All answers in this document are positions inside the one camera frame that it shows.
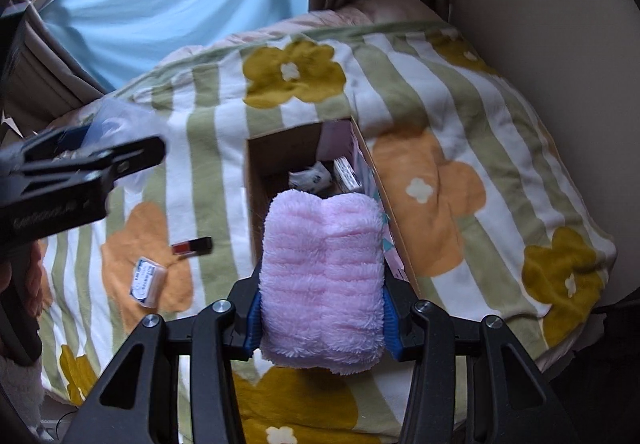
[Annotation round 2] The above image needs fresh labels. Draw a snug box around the black white panda pouch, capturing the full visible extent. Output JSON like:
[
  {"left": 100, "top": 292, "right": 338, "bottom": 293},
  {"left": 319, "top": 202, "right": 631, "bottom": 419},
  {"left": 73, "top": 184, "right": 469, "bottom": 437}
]
[{"left": 288, "top": 161, "right": 332, "bottom": 195}]

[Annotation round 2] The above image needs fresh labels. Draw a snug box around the pink cardboard box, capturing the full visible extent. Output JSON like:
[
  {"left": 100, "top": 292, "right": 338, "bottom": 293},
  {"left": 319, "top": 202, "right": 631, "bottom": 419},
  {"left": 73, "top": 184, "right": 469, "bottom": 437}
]
[{"left": 244, "top": 118, "right": 420, "bottom": 291}]

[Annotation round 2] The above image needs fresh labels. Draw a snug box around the white blue patterned packet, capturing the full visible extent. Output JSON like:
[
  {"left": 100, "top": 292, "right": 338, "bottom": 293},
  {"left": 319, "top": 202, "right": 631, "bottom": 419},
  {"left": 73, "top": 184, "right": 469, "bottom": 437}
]
[{"left": 333, "top": 157, "right": 362, "bottom": 193}]

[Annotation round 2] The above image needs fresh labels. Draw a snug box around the blue dental floss box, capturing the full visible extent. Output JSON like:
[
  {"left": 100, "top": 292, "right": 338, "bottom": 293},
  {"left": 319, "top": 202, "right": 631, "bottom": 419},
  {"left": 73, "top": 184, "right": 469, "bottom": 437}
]
[{"left": 129, "top": 256, "right": 167, "bottom": 308}]

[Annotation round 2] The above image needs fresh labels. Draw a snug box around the floral striped blanket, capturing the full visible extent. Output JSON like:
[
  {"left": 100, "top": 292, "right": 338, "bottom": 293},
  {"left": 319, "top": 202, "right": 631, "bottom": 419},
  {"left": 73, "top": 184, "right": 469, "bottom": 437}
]
[{"left": 37, "top": 20, "right": 618, "bottom": 444}]

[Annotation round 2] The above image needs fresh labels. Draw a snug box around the red lipstick black cap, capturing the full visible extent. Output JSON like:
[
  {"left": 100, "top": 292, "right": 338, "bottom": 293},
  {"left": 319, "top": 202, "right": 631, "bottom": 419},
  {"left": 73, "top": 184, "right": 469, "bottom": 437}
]
[{"left": 171, "top": 236, "right": 214, "bottom": 258}]

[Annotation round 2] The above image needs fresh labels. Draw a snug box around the person left hand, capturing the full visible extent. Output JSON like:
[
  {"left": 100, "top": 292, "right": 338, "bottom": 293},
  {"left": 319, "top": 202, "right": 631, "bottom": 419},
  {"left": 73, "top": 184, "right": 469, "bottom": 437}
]
[{"left": 0, "top": 242, "right": 43, "bottom": 317}]

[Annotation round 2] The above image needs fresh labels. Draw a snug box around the brown left drape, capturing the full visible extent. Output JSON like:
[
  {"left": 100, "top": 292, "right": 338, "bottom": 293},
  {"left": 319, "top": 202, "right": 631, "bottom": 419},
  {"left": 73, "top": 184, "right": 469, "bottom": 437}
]
[{"left": 1, "top": 3, "right": 105, "bottom": 135}]

